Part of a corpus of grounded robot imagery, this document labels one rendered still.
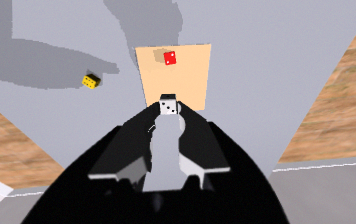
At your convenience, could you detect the red die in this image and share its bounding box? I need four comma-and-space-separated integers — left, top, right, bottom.
164, 51, 176, 65

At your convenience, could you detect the yellow die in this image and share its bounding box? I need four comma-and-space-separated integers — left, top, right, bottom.
82, 74, 101, 89

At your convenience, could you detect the peach flat mat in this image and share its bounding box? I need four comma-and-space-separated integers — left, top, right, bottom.
135, 44, 211, 110

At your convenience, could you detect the white die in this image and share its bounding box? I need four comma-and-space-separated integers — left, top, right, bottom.
159, 93, 177, 114

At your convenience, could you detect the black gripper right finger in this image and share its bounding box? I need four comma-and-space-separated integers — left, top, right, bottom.
176, 101, 290, 224

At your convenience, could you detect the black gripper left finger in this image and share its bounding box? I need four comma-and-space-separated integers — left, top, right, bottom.
21, 101, 161, 224

